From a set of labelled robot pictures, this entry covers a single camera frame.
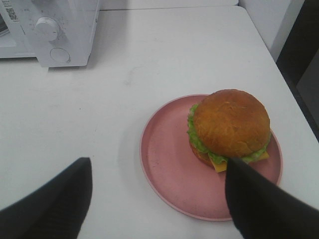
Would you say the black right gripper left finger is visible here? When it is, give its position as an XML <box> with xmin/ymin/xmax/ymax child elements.
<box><xmin>0</xmin><ymin>157</ymin><xmax>92</xmax><ymax>239</ymax></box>

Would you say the dark cabinet beside table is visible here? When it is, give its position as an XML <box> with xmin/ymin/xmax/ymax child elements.
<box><xmin>276</xmin><ymin>0</ymin><xmax>319</xmax><ymax>138</ymax></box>

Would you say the burger with lettuce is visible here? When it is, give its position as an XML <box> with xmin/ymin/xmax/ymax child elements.
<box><xmin>187</xmin><ymin>89</ymin><xmax>272</xmax><ymax>173</ymax></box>

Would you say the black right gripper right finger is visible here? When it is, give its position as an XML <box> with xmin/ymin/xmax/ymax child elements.
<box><xmin>225</xmin><ymin>158</ymin><xmax>319</xmax><ymax>239</ymax></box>

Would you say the pink round plate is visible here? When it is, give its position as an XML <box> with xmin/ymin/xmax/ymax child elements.
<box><xmin>140</xmin><ymin>95</ymin><xmax>283</xmax><ymax>221</ymax></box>

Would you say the white warning label sticker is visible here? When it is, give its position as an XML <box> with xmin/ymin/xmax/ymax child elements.
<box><xmin>1</xmin><ymin>0</ymin><xmax>19</xmax><ymax>22</ymax></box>

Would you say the round white door button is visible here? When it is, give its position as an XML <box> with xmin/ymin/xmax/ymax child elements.
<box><xmin>50</xmin><ymin>48</ymin><xmax>70</xmax><ymax>63</ymax></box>

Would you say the white timer knob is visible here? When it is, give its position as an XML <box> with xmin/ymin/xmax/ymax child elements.
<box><xmin>34</xmin><ymin>17</ymin><xmax>61</xmax><ymax>41</ymax></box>

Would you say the white microwave oven body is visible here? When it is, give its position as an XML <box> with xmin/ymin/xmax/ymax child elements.
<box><xmin>0</xmin><ymin>0</ymin><xmax>100</xmax><ymax>67</ymax></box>

